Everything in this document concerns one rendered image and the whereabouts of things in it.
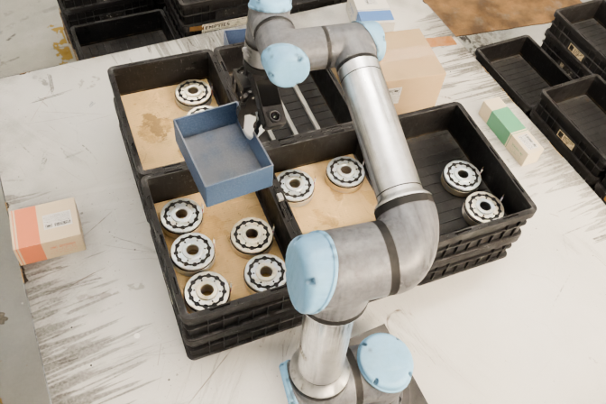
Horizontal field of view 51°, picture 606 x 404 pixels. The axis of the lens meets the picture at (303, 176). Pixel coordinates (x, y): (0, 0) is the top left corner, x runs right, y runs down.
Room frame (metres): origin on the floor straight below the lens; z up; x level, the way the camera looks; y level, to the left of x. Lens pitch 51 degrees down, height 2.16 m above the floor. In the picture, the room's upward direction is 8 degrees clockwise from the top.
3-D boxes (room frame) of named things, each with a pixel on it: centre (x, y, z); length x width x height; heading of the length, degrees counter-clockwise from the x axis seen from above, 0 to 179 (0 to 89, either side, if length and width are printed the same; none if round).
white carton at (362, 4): (1.90, -0.16, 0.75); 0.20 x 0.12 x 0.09; 17
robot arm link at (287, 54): (0.86, 0.05, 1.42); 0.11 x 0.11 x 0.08; 22
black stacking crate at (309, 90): (1.29, 0.09, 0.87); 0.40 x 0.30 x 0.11; 28
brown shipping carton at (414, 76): (1.56, -0.21, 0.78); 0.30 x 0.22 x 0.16; 113
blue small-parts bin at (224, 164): (0.87, 0.18, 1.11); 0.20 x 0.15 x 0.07; 32
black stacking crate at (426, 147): (1.08, -0.37, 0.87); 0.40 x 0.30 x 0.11; 28
